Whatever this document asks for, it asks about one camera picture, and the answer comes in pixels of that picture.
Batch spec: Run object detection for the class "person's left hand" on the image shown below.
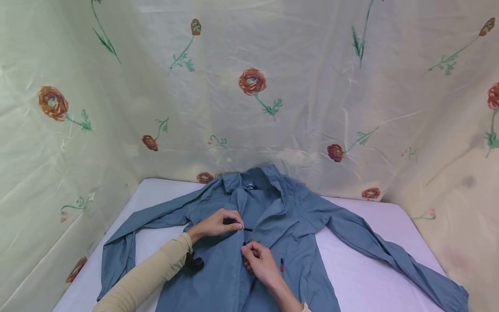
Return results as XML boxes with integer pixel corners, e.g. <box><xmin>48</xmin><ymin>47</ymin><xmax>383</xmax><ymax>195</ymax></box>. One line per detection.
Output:
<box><xmin>186</xmin><ymin>208</ymin><xmax>245</xmax><ymax>244</ymax></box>

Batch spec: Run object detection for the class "person's right hand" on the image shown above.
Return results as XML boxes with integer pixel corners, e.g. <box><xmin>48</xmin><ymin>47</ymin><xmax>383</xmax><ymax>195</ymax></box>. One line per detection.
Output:
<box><xmin>240</xmin><ymin>241</ymin><xmax>284</xmax><ymax>288</ymax></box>

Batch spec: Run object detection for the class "blue long-sleeved shirt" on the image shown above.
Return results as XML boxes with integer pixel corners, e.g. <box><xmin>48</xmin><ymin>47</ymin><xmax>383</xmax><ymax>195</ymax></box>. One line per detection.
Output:
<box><xmin>97</xmin><ymin>164</ymin><xmax>470</xmax><ymax>312</ymax></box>

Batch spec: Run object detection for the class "person's right forearm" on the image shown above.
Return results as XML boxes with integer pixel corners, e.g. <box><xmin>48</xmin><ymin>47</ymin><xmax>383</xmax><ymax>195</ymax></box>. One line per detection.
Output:
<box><xmin>267</xmin><ymin>277</ymin><xmax>312</xmax><ymax>312</ymax></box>

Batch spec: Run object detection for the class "person's left forearm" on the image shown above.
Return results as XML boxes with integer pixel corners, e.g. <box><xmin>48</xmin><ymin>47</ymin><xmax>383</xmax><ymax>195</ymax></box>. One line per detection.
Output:
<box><xmin>92</xmin><ymin>232</ymin><xmax>194</xmax><ymax>312</ymax></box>

